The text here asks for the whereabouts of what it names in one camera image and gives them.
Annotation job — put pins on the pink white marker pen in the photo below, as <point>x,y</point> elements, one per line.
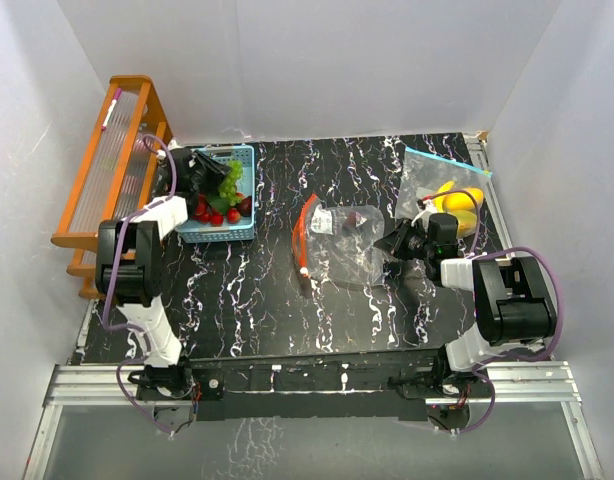
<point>113,102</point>

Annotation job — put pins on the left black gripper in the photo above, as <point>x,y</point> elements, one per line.
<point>204,162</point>

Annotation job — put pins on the orange wooden rack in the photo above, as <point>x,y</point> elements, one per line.
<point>116,174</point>

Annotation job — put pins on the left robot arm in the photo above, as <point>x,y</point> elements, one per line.
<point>129,262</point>

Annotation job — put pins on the red fake strawberries bunch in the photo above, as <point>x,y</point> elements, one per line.
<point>216,213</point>

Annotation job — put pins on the red zip clear bag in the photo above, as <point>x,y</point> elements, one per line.
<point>336,244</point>

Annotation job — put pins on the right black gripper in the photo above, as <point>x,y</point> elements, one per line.
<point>395,240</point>

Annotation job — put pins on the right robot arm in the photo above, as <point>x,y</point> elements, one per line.
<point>513,305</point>

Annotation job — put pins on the black base bar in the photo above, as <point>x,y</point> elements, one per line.
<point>398,384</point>

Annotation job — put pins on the green fake grapes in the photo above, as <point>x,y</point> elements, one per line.
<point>228,190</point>

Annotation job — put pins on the light blue plastic basket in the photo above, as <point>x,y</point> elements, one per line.
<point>194,232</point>

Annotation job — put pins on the dark red fake plum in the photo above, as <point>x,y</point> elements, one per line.
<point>245,207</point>

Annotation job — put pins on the aluminium frame rail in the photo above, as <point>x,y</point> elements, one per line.
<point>514,382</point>

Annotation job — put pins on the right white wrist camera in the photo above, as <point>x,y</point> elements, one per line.
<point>426,209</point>

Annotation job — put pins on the blue zip clear bag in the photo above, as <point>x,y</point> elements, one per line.
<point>425,174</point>

